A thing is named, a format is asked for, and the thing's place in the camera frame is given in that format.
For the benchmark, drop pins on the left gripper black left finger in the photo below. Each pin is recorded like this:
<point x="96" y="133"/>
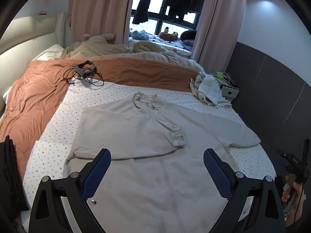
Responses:
<point x="48" y="213"/>

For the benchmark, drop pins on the brown plush toy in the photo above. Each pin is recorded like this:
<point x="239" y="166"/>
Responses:
<point x="166" y="36"/>

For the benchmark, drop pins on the crumpled patterned cloth pile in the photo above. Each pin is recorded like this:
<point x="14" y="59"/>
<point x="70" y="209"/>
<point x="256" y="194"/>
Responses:
<point x="206" y="89"/>

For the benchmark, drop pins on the beige plush toy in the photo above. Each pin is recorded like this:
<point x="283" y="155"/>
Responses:
<point x="105" y="38"/>

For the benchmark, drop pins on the large beige garment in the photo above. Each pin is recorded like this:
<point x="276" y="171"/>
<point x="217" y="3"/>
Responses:
<point x="147" y="127"/>

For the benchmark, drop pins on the black charger with cables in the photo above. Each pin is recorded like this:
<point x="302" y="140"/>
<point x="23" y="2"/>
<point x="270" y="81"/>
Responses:
<point x="87" y="72"/>

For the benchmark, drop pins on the black window frame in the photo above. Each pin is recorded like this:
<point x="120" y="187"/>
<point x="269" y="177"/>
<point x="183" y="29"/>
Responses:
<point x="155" y="26"/>

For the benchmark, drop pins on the right pink curtain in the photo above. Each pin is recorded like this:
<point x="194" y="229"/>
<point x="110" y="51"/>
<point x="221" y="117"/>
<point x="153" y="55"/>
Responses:
<point x="217" y="33"/>

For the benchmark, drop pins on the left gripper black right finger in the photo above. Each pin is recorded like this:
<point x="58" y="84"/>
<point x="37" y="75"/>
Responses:
<point x="253" y="204"/>

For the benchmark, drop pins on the cream padded headboard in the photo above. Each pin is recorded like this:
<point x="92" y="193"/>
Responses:
<point x="24" y="40"/>

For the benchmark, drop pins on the white bedside drawer unit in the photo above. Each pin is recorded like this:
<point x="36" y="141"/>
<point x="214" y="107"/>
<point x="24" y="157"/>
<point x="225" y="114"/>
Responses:
<point x="228" y="87"/>

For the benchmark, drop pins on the black clothing at bedside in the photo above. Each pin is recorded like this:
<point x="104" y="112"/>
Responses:
<point x="13" y="200"/>

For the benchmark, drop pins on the rust orange blanket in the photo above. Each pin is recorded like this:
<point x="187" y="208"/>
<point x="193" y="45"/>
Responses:
<point x="34" y="98"/>

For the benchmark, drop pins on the floral white bed sheet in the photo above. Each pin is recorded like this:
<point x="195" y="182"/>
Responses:
<point x="60" y="130"/>

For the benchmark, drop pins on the left pink curtain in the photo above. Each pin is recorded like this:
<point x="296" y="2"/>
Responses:
<point x="98" y="17"/>

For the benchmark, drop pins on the pink curtain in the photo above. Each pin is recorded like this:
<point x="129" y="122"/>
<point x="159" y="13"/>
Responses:
<point x="98" y="17"/>
<point x="217" y="33"/>

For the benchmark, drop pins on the white pillow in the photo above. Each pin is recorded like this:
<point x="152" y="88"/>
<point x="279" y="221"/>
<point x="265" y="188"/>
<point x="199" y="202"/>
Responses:
<point x="52" y="52"/>

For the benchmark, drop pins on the blue plush toy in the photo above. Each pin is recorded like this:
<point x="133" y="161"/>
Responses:
<point x="141" y="35"/>

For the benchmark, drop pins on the beige duvet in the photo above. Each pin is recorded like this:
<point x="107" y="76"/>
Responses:
<point x="141" y="49"/>

